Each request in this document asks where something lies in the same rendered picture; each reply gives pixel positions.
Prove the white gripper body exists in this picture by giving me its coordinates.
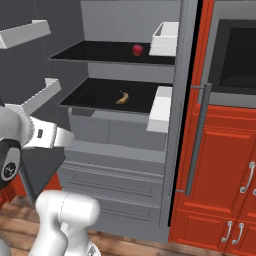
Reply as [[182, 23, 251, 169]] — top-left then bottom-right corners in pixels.
[[54, 125, 76, 149]]

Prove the black fridge shelf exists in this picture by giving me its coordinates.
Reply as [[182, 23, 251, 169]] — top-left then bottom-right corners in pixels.
[[58, 77, 173, 115], [49, 40, 177, 67]]

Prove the yellow banana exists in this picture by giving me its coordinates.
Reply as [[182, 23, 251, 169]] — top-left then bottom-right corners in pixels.
[[115, 89, 130, 105]]

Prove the dark grey left fridge door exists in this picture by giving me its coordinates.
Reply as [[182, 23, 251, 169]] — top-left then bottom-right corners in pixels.
[[0, 0, 85, 205]]

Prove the red apple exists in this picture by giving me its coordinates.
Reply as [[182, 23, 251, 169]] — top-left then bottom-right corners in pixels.
[[131, 44, 144, 57]]

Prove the grey right fridge door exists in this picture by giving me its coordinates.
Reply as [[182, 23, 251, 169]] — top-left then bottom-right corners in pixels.
[[146, 0, 214, 238]]

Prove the grey fridge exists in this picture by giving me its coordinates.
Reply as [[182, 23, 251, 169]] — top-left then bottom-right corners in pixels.
[[48, 0, 184, 244]]

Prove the white door bin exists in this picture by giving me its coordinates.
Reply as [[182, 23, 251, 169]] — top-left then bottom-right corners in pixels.
[[4, 77, 63, 116], [148, 21, 180, 57], [0, 19, 52, 50], [146, 85, 174, 134]]

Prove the grey crisper drawer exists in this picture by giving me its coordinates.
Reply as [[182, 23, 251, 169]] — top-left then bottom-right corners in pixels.
[[67, 108, 168, 153]]

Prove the grey freezer drawer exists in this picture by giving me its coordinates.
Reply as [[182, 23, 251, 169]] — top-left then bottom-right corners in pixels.
[[57, 159, 166, 242]]

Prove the red cupboard door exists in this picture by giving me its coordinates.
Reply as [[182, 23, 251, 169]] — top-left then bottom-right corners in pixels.
[[183, 105, 256, 222], [172, 209, 240, 252]]

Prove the red cupboard run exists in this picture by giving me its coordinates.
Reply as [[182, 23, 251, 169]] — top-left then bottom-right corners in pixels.
[[168, 0, 256, 256]]

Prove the grey built-in oven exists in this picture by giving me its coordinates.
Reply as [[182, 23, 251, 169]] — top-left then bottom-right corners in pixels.
[[199, 0, 256, 109]]

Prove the grey fridge door handle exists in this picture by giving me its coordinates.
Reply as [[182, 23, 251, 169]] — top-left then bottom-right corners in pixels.
[[175, 82, 213, 197]]

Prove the silver cupboard handle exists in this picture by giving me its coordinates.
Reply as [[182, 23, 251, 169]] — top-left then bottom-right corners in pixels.
[[239, 161, 256, 195], [220, 220, 234, 244], [231, 222, 246, 246]]

